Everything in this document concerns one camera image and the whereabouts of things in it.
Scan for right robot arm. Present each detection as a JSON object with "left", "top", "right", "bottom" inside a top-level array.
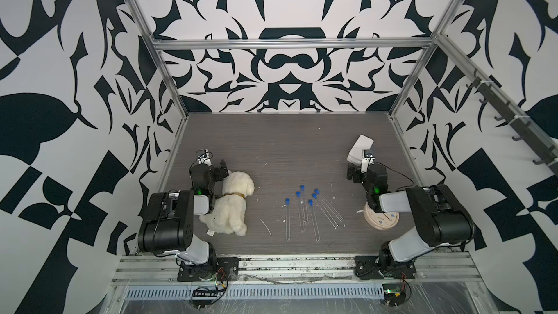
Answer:
[{"left": 347, "top": 162, "right": 476, "bottom": 279}]

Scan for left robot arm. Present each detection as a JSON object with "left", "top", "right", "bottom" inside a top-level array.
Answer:
[{"left": 137, "top": 161, "right": 229, "bottom": 267}]

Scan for white rectangular box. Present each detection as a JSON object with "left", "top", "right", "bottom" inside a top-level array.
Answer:
[{"left": 347, "top": 135, "right": 374, "bottom": 167}]

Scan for white plush dog toy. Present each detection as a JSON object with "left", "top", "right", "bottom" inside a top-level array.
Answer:
[{"left": 199, "top": 172, "right": 255, "bottom": 236}]

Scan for right electronics board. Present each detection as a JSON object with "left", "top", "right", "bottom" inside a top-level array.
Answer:
[{"left": 381, "top": 282, "right": 412, "bottom": 308}]

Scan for electronics board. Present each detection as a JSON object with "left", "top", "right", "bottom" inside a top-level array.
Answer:
[
  {"left": 381, "top": 282, "right": 412, "bottom": 308},
  {"left": 190, "top": 286, "right": 227, "bottom": 309}
]

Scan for left electronics board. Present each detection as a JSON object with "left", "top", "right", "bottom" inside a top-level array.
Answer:
[{"left": 190, "top": 286, "right": 227, "bottom": 309}]

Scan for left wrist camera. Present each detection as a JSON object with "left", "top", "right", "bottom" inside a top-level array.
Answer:
[{"left": 196, "top": 149, "right": 213, "bottom": 166}]

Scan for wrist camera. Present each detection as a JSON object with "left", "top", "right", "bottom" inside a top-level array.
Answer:
[
  {"left": 196, "top": 149, "right": 213, "bottom": 166},
  {"left": 360, "top": 148, "right": 375, "bottom": 173}
]

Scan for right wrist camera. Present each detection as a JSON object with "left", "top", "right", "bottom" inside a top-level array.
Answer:
[{"left": 360, "top": 148, "right": 375, "bottom": 173}]

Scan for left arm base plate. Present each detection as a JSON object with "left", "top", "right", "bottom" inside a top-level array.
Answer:
[{"left": 177, "top": 257, "right": 240, "bottom": 282}]

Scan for black wall hook rail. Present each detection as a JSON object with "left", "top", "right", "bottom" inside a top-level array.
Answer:
[{"left": 467, "top": 69, "right": 557, "bottom": 176}]

